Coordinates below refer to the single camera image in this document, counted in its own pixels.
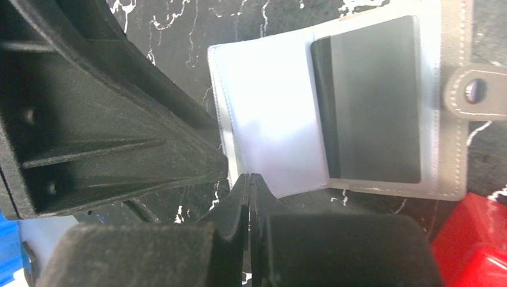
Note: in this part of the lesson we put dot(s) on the grey leather card holder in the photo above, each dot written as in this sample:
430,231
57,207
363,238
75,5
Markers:
268,114

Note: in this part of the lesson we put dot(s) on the red plastic bin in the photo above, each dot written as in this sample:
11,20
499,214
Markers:
470,249

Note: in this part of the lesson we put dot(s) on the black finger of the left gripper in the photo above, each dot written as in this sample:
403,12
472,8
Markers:
86,119

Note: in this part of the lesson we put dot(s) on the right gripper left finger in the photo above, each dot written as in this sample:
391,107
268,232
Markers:
208,252

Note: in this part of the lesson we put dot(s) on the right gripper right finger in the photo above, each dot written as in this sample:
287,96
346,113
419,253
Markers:
334,249

